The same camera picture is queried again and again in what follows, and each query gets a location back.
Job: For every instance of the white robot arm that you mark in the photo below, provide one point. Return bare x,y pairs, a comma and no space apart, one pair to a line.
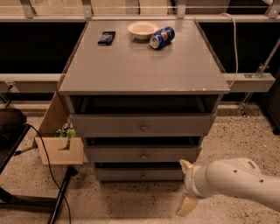
238,178

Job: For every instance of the grey top drawer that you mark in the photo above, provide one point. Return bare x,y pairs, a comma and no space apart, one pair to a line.
186,125

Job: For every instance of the green snack bags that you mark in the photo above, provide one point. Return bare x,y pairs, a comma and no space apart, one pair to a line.
67,130

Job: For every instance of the grey drawer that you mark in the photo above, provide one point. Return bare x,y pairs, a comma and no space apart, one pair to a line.
121,174
141,154
186,125

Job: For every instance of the white bowl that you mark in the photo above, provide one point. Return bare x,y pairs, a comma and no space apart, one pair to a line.
142,29

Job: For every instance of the grey bottom drawer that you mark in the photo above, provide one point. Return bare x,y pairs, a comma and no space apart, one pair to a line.
121,174

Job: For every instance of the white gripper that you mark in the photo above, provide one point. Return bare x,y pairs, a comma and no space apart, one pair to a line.
189,181

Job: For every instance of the blue soda can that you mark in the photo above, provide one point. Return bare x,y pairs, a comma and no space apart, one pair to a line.
162,37

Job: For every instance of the grey drawer cabinet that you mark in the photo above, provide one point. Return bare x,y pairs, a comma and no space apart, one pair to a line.
130,78

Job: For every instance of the wooden box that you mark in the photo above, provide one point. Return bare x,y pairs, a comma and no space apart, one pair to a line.
55,145

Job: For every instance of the dark blue snack packet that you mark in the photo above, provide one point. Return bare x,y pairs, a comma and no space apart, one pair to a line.
107,38

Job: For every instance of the black stand frame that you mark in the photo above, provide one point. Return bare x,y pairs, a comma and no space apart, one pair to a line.
14,130

